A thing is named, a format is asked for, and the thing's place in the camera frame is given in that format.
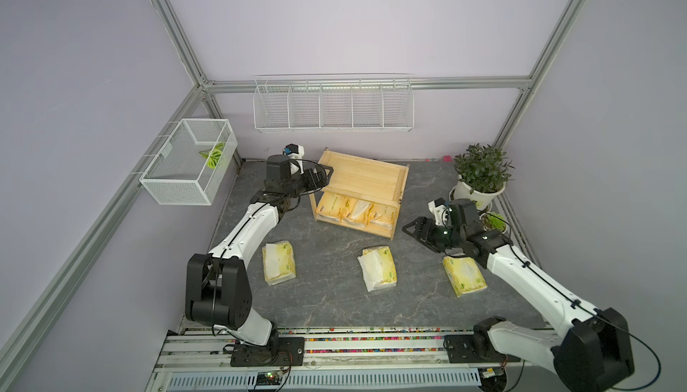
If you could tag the green tissue pack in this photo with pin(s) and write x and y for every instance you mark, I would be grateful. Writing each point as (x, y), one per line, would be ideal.
(378, 268)
(278, 263)
(464, 275)

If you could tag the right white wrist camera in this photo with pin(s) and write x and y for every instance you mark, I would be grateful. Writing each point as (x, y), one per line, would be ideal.
(440, 211)

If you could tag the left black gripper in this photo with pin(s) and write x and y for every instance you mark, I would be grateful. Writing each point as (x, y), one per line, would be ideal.
(322, 181)

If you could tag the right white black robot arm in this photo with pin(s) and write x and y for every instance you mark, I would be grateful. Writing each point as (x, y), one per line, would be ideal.
(588, 349)

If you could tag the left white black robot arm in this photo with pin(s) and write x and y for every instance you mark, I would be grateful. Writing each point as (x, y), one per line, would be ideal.
(217, 291)

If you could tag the aluminium rail frame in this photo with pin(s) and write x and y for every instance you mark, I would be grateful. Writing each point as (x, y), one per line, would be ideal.
(337, 359)

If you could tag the orange tissue pack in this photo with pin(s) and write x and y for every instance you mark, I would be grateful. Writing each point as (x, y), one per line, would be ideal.
(382, 215)
(358, 215)
(333, 206)

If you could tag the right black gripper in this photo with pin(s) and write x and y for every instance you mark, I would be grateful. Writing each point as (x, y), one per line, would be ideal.
(428, 234)

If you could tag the green leaf in basket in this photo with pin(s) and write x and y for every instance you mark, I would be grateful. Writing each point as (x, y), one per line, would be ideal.
(213, 156)

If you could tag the small potted succulent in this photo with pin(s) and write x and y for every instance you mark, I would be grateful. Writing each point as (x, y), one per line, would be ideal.
(494, 221)

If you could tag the large potted green plant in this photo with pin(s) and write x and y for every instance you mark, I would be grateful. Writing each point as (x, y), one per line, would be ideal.
(483, 172)

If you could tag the white wire wall shelf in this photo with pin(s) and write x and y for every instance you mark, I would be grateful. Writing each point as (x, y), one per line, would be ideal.
(344, 102)

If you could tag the wooden two-tier shelf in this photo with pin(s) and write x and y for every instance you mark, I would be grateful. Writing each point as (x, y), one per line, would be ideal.
(359, 178)

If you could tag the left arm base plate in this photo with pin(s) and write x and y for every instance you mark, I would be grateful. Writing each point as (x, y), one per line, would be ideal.
(286, 351)

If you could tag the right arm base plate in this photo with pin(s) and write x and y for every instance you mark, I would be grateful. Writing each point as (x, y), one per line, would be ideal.
(461, 349)

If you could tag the white mesh wall basket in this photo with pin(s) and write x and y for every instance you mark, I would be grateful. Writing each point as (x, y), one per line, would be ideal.
(178, 175)

